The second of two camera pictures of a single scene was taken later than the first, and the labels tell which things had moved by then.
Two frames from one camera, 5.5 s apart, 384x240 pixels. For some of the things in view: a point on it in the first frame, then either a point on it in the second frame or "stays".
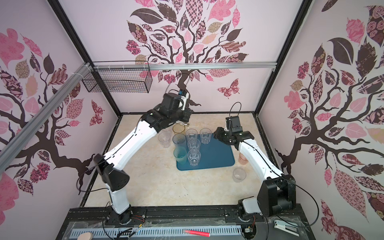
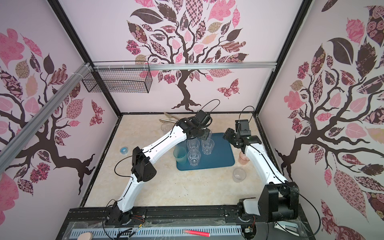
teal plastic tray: x=215 y=154 stays
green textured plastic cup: x=180 y=153 stays
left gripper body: x=178 y=114 -> x=202 y=133
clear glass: x=194 y=156 stays
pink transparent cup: x=242 y=159 stays
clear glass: x=164 y=137 -> x=207 y=145
